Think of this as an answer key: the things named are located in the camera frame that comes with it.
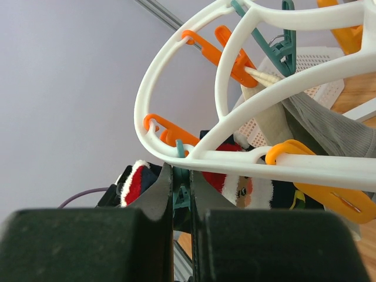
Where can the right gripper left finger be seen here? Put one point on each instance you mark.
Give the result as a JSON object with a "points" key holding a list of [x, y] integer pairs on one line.
{"points": [[99, 244]]}

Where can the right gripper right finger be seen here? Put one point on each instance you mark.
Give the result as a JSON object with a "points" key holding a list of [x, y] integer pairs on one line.
{"points": [[232, 244]]}

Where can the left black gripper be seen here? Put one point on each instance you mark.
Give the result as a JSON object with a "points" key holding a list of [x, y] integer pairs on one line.
{"points": [[111, 198]]}

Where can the red white sock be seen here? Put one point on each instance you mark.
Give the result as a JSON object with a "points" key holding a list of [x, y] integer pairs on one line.
{"points": [[135, 180]]}

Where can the dark navy sock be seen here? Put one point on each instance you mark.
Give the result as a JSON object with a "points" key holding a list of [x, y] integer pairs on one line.
{"points": [[262, 194]]}

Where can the teal clothes peg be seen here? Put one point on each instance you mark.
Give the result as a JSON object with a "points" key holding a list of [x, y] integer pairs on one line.
{"points": [[181, 188], [281, 51]]}

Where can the orange clothes peg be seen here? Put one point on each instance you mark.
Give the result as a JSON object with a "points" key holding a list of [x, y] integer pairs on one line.
{"points": [[172, 132]]}

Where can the grey sock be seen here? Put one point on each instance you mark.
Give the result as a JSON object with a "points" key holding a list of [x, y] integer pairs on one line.
{"points": [[336, 134]]}

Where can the white round clip hanger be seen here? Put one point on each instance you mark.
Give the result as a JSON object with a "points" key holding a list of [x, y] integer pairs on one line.
{"points": [[343, 172]]}

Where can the cream beige sock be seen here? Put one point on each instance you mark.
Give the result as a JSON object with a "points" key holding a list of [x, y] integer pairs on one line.
{"points": [[277, 126]]}

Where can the yellow clothes peg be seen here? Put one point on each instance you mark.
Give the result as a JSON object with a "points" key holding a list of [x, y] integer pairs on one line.
{"points": [[354, 205], [350, 38]]}

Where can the orange peg holding sock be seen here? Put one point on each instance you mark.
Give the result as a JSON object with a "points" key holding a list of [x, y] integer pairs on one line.
{"points": [[212, 54]]}

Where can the aluminium rail frame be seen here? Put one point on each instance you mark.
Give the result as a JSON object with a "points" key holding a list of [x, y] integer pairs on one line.
{"points": [[182, 264]]}

